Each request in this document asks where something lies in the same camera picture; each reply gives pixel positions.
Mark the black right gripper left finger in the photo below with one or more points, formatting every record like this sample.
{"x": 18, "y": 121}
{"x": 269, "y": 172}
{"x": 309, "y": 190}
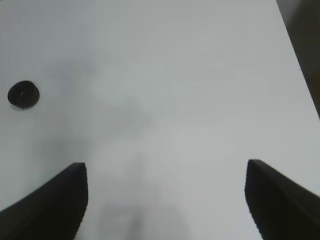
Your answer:
{"x": 54, "y": 211}

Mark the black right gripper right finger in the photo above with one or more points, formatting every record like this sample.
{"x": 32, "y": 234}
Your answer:
{"x": 280, "y": 208}

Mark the small black teacup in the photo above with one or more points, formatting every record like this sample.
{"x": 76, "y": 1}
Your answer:
{"x": 23, "y": 94}

